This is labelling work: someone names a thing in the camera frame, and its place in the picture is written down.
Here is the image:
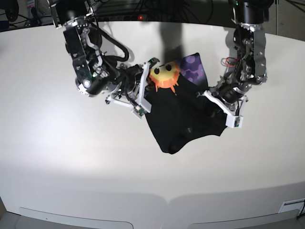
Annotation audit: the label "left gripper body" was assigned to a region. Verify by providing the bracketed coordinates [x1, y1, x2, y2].
[209, 81, 249, 114]

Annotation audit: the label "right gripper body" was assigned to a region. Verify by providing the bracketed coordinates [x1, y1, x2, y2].
[105, 64, 143, 105]

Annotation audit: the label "black printed T-shirt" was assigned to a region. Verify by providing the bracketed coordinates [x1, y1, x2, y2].
[145, 53, 226, 155]

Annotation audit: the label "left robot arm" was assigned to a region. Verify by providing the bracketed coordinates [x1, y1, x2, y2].
[208, 0, 273, 115]

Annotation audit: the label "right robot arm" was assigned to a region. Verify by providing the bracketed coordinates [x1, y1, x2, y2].
[48, 0, 159, 117]

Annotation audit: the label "black power strip red light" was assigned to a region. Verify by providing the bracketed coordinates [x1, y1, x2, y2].
[97, 14, 147, 21]

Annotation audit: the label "thin metal pole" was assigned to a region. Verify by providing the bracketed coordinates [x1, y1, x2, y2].
[274, 0, 279, 35]

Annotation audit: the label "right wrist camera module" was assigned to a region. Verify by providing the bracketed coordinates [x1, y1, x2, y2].
[131, 105, 147, 119]

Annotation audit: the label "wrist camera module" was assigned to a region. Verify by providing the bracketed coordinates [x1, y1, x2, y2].
[225, 115, 244, 128]
[131, 105, 147, 119]

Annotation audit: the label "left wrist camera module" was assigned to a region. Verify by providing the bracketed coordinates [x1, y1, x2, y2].
[225, 115, 244, 128]

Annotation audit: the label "tangled black cables behind table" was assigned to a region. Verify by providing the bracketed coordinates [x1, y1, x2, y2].
[85, 0, 215, 23]

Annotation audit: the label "black cable at table corner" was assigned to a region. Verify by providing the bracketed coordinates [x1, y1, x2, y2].
[295, 199, 305, 220]

